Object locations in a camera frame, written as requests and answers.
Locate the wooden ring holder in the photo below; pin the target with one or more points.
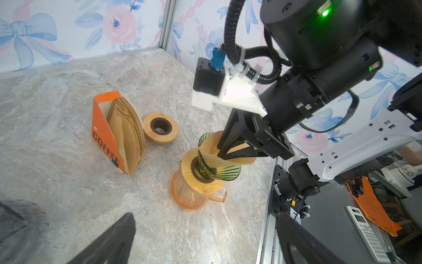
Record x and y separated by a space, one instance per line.
192 169
160 128

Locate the white calculator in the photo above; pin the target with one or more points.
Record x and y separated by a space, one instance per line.
368 236

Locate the orange glass carafe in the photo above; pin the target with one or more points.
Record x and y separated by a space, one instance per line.
190 199

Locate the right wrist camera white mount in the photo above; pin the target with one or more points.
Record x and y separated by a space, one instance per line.
216 84

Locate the aluminium mounting rail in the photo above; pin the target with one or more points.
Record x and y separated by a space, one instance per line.
269 249

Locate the green glass dripper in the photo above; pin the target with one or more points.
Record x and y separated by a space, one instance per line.
228 173

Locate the grey glass dripper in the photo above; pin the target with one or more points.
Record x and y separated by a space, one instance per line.
24 227

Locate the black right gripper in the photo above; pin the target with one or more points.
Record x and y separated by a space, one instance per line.
248 135

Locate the orange flat object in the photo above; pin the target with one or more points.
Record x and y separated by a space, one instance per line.
373 210

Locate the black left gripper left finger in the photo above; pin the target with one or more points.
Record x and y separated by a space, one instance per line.
111 247

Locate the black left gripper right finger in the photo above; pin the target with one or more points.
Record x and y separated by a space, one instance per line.
298 246

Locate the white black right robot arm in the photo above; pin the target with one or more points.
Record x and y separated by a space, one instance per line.
317 51

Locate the brown paper coffee filter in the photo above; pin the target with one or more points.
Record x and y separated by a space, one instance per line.
209 152

